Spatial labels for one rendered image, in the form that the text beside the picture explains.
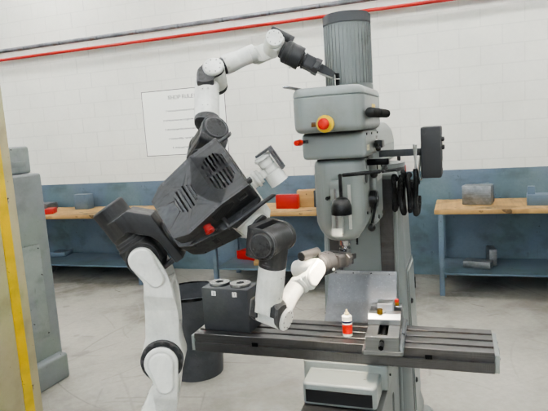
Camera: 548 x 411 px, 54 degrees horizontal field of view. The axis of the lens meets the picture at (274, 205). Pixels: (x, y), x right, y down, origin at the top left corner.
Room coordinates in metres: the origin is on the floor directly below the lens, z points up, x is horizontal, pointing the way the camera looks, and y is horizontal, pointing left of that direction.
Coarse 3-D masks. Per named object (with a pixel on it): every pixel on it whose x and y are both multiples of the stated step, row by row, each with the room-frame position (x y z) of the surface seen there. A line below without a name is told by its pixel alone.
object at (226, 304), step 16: (208, 288) 2.24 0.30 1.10; (224, 288) 2.22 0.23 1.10; (240, 288) 2.20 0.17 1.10; (208, 304) 2.24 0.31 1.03; (224, 304) 2.21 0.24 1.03; (240, 304) 2.18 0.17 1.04; (208, 320) 2.24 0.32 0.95; (224, 320) 2.21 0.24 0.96; (240, 320) 2.18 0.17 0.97; (256, 320) 2.23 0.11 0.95
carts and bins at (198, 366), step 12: (180, 288) 4.05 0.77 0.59; (192, 288) 4.08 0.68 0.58; (192, 300) 3.63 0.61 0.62; (192, 312) 3.64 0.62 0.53; (192, 324) 3.64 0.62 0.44; (204, 324) 3.67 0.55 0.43; (192, 360) 3.66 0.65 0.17; (204, 360) 3.67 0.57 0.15; (216, 360) 3.74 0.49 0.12; (192, 372) 3.66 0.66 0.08; (204, 372) 3.68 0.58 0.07; (216, 372) 3.74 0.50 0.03
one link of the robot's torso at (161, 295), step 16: (144, 256) 1.68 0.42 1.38; (144, 272) 1.68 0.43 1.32; (160, 272) 1.68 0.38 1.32; (144, 288) 1.69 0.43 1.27; (160, 288) 1.69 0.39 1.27; (176, 288) 1.81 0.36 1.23; (144, 304) 1.71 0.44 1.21; (160, 304) 1.71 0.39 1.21; (176, 304) 1.72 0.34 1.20; (160, 320) 1.72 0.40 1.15; (176, 320) 1.72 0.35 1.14; (160, 336) 1.72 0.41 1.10; (176, 336) 1.72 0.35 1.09; (144, 352) 1.70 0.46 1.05; (176, 352) 1.71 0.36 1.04
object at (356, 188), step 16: (320, 160) 2.06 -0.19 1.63; (336, 160) 2.03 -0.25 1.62; (352, 160) 2.01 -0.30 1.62; (320, 176) 2.04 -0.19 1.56; (336, 176) 2.02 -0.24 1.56; (352, 176) 2.00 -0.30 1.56; (368, 176) 2.11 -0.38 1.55; (320, 192) 2.05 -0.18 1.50; (352, 192) 2.00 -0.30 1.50; (368, 192) 2.10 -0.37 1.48; (320, 208) 2.05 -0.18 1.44; (352, 208) 2.00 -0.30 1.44; (368, 208) 2.08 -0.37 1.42; (320, 224) 2.06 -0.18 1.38; (352, 224) 2.00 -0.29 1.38; (336, 240) 2.04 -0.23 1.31
